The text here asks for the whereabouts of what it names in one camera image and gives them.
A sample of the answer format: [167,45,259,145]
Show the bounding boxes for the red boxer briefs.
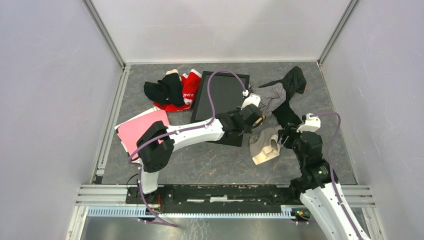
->
[153,68,202,112]

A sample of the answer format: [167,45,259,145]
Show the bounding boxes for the dark striped black underwear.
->
[258,66,307,129]

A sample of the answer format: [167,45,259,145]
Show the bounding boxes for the pink underwear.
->
[114,106,170,155]

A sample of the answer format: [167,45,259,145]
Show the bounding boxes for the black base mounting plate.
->
[144,184,301,214]

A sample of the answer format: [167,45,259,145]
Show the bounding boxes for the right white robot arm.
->
[278,123,370,240]

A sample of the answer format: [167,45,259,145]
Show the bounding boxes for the beige grey ribbed underwear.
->
[249,126,283,165]

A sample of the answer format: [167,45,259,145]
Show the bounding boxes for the black underwear with beige band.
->
[143,69,185,107]

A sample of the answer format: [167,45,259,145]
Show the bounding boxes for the black display case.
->
[190,70,251,148]

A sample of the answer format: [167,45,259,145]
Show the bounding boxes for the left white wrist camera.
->
[241,90,261,109]

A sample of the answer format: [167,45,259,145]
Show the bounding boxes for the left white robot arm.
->
[133,104,263,204]

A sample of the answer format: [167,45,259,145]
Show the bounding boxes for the grey striped underwear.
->
[251,83,286,117]

